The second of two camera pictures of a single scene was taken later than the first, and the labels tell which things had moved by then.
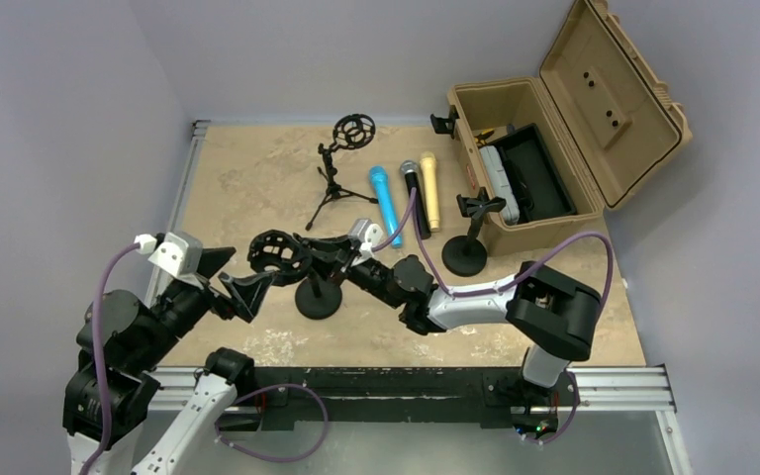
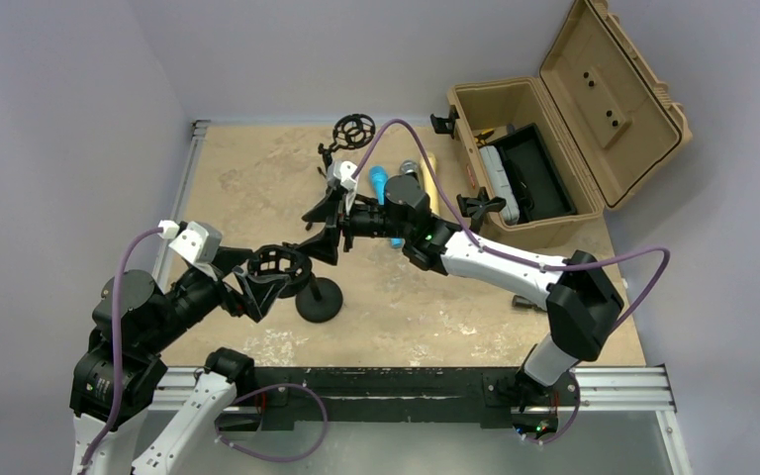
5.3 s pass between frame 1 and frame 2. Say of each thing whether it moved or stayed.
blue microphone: stayed
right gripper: moved
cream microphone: stayed
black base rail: stayed
